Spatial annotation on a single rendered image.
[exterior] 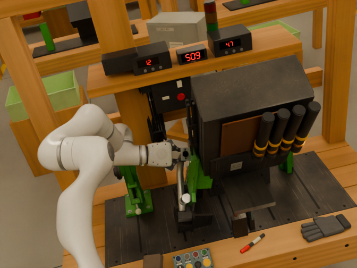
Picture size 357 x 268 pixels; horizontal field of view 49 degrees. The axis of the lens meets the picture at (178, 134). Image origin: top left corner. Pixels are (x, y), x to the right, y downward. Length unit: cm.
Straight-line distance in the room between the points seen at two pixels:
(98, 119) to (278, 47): 81
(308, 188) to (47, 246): 210
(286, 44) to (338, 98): 51
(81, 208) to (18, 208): 265
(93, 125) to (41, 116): 60
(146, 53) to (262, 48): 47
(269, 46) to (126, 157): 74
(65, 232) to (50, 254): 208
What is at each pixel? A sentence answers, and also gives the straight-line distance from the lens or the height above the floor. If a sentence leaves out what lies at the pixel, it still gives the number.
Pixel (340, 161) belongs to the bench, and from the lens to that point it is 212.
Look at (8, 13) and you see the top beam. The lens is 168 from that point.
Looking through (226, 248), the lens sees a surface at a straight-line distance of 169.
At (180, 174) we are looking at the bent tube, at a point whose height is 109.
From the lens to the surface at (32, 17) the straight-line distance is 856.
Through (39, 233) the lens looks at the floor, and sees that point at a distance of 344.
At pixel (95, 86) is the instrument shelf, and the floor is 154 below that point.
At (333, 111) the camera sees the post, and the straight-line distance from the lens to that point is 212.
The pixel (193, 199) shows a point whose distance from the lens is 162.
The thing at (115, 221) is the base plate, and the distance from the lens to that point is 191.
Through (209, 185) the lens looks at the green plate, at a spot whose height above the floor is 112.
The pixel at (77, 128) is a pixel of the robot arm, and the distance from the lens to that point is 124.
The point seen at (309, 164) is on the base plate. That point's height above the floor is 90.
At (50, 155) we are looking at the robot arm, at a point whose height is 159.
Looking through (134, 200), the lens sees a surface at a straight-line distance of 184.
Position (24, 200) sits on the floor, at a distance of 384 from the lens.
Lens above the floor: 220
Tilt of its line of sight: 33 degrees down
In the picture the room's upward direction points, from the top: 11 degrees counter-clockwise
